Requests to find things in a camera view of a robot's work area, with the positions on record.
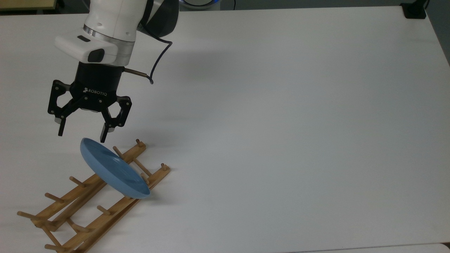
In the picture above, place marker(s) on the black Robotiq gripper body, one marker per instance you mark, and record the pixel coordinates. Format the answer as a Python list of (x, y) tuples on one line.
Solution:
[(96, 88)]

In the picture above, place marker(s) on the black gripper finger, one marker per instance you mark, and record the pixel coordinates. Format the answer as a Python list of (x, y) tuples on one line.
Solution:
[(121, 112), (56, 105)]

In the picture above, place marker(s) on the blue round plate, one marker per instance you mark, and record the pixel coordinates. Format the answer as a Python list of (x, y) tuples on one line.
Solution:
[(112, 168)]

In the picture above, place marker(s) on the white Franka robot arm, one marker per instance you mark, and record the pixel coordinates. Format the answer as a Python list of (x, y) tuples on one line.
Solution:
[(112, 24)]

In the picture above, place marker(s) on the wooden plate rack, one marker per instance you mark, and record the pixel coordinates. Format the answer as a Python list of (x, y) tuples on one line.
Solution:
[(77, 191)]

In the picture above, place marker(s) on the wooden board edge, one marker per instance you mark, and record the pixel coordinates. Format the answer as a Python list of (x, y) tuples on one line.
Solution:
[(24, 3)]

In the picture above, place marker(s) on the black camera stand clamp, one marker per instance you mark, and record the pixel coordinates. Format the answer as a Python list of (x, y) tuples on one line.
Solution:
[(415, 10)]

